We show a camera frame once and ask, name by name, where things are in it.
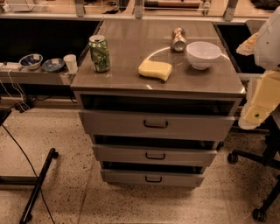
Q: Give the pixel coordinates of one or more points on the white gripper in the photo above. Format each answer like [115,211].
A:
[269,46]

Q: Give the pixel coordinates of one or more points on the grey top drawer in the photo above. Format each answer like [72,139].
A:
[154,125]

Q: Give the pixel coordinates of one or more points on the grey drawer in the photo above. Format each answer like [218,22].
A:
[153,155]
[152,178]
[154,125]

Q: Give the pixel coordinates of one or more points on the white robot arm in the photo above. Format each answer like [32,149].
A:
[267,49]

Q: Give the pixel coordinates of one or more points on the grey middle drawer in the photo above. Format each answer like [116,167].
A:
[153,155]

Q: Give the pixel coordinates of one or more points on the grey bottom drawer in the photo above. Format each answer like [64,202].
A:
[152,178]

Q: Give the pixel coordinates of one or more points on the orange soda can lying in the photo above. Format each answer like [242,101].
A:
[178,40]

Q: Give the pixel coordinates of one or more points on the yellow sponge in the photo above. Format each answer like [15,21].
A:
[155,69]

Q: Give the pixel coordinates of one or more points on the black office chair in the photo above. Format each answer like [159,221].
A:
[272,148]

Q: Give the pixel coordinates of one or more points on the green soda can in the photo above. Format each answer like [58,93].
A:
[99,52]

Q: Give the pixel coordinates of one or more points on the white paper cup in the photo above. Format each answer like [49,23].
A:
[71,63]

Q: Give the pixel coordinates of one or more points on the dark blue bowl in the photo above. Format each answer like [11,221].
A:
[53,65]

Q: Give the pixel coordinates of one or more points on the grey side shelf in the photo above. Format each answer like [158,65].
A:
[37,77]

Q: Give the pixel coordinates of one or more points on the white power strip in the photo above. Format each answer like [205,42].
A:
[10,66]

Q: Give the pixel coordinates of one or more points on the black stand base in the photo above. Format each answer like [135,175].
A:
[35,182]

